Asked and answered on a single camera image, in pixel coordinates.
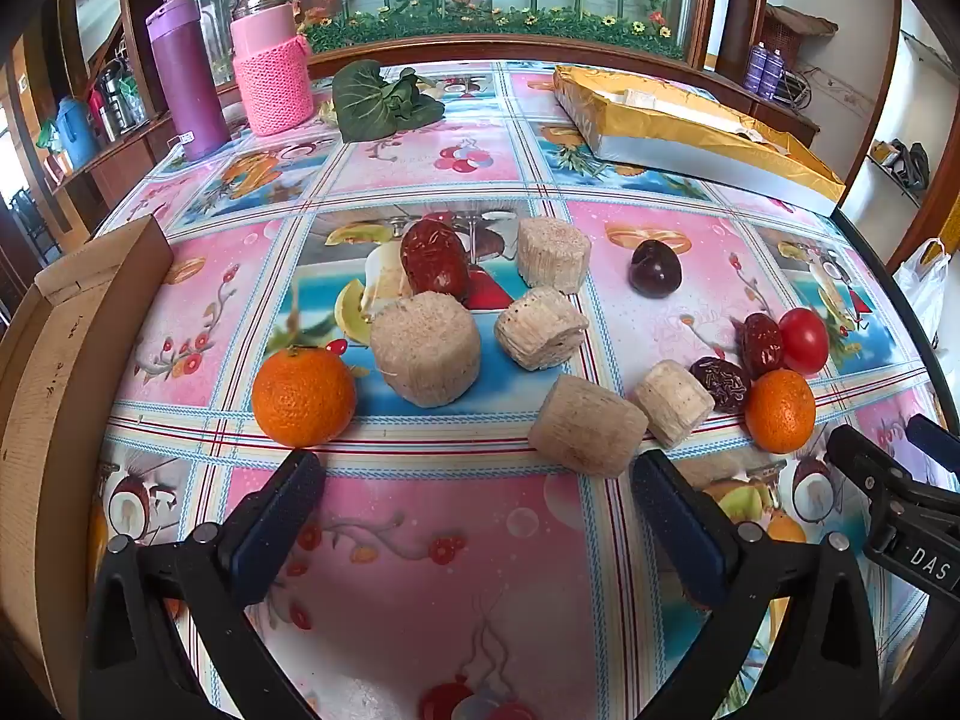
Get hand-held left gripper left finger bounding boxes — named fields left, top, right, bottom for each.
left=79, top=450, right=327, bottom=720

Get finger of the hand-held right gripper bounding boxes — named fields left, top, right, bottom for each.
left=905, top=414, right=960, bottom=475
left=825, top=426, right=960, bottom=593

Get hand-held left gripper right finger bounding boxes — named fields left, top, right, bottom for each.
left=631, top=448, right=882, bottom=720

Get orange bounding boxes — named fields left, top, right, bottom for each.
left=251, top=345, right=357, bottom=449
left=744, top=369, right=817, bottom=455

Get red tomato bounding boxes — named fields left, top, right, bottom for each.
left=778, top=307, right=830, bottom=376

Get red date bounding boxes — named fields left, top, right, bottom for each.
left=400, top=219, right=472, bottom=308
left=742, top=313, right=785, bottom=378

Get cardboard tray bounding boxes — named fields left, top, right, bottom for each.
left=0, top=214, right=175, bottom=691

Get gold box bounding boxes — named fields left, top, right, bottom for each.
left=553, top=64, right=847, bottom=218

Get white plastic bag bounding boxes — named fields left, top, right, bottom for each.
left=892, top=238, right=952, bottom=353

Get dark wrinkled date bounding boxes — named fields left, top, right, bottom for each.
left=688, top=358, right=751, bottom=415

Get printed pink tablecloth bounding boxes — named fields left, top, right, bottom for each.
left=86, top=60, right=960, bottom=720

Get dark purple plum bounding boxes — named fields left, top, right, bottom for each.
left=628, top=238, right=682, bottom=299

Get wooden cabinet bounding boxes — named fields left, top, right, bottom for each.
left=0, top=0, right=181, bottom=241

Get green artificial leaves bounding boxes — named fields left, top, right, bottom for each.
left=332, top=60, right=447, bottom=142

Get brown wicker basket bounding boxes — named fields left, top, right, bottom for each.
left=765, top=4, right=837, bottom=68

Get blue thermos jug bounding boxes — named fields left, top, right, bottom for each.
left=56, top=96, right=98, bottom=166

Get pink knit-covered bottle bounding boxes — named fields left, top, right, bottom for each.
left=229, top=0, right=314, bottom=137

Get steel kettle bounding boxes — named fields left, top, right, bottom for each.
left=97, top=60, right=143, bottom=132

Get purple thermos bottle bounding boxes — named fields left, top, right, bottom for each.
left=145, top=0, right=232, bottom=162

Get wire basket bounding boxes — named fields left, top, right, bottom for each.
left=780, top=67, right=815, bottom=110

